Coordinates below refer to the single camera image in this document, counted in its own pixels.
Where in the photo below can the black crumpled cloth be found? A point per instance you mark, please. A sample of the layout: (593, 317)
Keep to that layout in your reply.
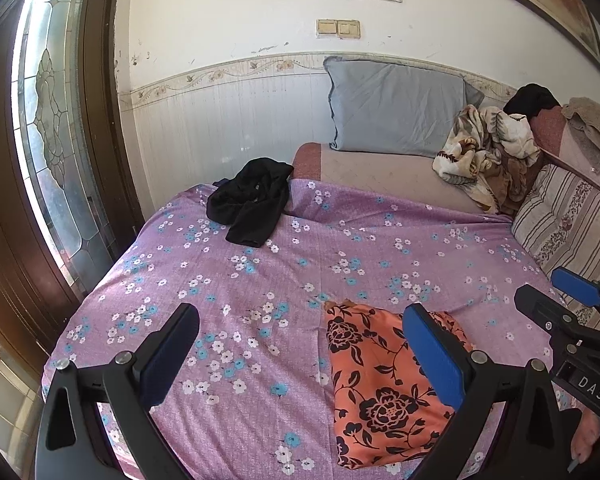
(250, 200)

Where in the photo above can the grey pillow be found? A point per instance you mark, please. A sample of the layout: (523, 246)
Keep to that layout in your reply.
(395, 105)

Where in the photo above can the beige towel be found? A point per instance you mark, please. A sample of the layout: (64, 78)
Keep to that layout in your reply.
(595, 130)

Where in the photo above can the pink upholstered backrest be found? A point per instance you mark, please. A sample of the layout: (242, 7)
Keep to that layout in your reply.
(580, 160)

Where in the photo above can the beige wall switch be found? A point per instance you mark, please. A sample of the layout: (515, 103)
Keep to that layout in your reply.
(327, 27)
(349, 28)

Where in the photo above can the orange black floral shirt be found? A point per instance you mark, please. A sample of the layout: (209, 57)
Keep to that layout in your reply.
(375, 385)

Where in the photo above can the striped floral cushion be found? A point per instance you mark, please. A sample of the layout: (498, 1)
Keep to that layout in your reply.
(565, 220)

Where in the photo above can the beige brown floral blanket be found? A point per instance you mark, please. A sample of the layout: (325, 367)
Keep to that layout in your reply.
(485, 155)

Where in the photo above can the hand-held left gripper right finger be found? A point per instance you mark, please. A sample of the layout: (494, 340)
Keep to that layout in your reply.
(435, 360)

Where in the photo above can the purple floral bedsheet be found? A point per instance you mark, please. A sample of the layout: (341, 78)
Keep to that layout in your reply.
(280, 270)

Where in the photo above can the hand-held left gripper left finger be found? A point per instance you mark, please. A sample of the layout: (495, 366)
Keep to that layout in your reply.
(172, 355)

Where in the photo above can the stained glass window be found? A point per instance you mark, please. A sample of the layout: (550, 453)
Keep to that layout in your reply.
(55, 135)

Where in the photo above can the brown pink mattress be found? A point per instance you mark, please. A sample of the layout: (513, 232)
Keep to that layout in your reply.
(375, 172)

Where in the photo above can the person's right hand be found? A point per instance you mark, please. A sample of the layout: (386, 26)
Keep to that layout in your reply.
(589, 435)

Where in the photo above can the black garment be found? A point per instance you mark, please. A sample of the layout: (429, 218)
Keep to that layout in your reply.
(532, 99)

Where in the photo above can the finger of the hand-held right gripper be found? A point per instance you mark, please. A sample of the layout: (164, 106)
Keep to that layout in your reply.
(577, 285)
(542, 307)

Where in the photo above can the stained glass door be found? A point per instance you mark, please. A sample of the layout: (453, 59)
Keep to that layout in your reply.
(105, 110)

